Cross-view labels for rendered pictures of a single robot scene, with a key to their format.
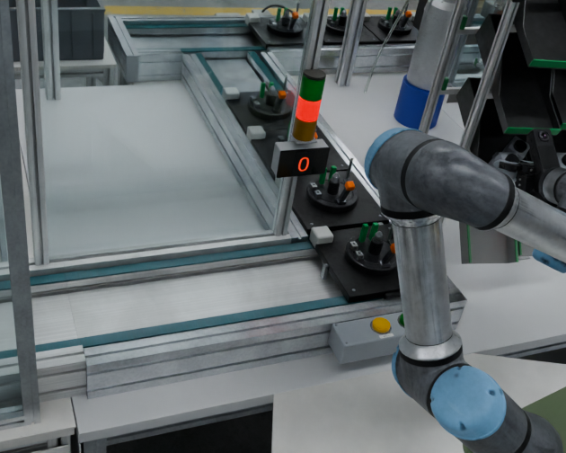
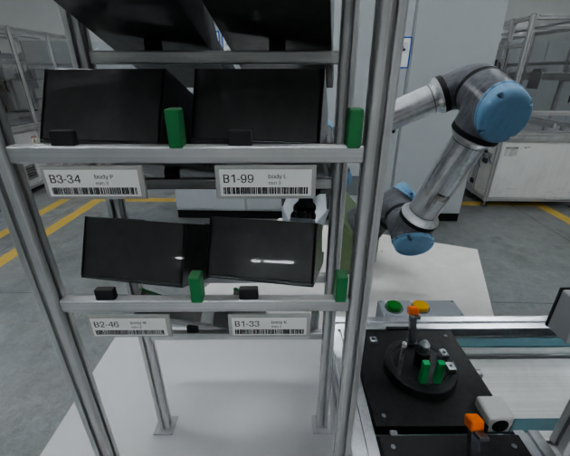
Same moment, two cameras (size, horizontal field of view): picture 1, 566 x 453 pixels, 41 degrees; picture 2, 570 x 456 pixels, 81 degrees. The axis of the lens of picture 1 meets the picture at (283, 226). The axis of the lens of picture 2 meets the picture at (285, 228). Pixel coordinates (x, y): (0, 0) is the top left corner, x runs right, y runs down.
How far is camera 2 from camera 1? 2.13 m
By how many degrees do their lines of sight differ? 114
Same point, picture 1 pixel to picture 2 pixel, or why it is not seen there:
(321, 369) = not seen: hidden behind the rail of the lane
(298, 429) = (472, 304)
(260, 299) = (544, 375)
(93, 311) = not seen: outside the picture
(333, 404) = not seen: hidden behind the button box
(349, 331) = (449, 308)
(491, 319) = (281, 349)
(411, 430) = (393, 292)
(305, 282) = (494, 389)
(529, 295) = (217, 366)
